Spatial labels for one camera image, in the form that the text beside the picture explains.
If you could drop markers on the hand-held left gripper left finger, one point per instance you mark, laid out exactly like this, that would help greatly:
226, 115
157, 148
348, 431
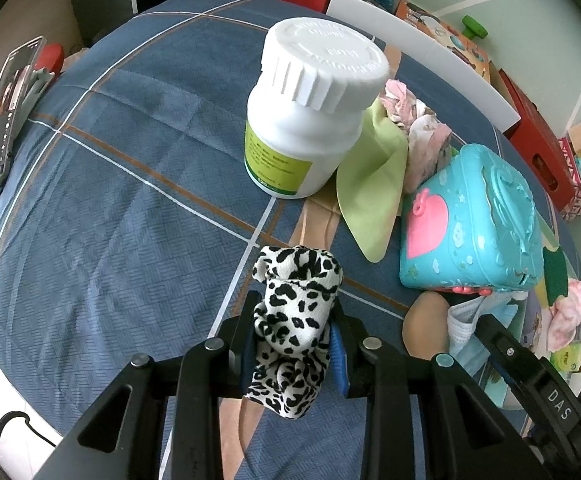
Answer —
247, 360

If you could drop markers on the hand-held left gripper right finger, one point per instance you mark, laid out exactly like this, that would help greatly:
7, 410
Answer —
338, 360

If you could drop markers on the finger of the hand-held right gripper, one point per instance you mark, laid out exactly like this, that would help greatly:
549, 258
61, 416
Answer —
510, 352

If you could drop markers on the green tissue pack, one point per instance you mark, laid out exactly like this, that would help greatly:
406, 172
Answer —
568, 357

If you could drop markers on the blue face mask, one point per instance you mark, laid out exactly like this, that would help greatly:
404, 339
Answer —
463, 330

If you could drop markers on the leopard print scrunchie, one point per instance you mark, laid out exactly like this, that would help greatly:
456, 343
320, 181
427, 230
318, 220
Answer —
290, 310

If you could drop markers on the pink and white fluffy cloth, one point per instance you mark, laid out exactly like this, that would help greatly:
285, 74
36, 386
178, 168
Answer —
570, 310

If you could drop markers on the green and yellow sponge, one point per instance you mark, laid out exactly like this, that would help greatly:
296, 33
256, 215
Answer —
555, 280

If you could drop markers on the light green cloth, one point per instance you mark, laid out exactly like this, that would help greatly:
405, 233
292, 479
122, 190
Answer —
370, 185

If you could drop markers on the beige powder puff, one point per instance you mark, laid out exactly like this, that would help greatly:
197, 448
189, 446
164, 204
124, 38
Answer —
425, 325

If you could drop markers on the teal plastic toy box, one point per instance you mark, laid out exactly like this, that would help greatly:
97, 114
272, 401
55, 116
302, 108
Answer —
470, 230

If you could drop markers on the pink patterned box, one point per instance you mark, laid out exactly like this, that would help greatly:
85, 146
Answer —
578, 185

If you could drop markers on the red cardboard box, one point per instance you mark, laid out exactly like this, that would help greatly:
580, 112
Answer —
535, 130

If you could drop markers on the white plastic bottle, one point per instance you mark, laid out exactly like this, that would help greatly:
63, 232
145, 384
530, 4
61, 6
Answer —
310, 125

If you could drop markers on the pink floral cloth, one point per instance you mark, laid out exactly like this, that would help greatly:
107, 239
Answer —
420, 130

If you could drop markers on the white board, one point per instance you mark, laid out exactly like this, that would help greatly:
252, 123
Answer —
420, 45

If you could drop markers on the colourful printed toy box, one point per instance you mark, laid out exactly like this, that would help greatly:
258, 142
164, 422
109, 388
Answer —
445, 35

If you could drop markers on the green toy knob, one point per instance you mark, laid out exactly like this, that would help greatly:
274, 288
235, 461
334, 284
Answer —
473, 27

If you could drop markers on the smartphone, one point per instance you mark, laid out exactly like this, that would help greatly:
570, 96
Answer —
5, 115

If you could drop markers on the black cabinet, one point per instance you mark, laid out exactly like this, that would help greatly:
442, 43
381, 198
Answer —
100, 0

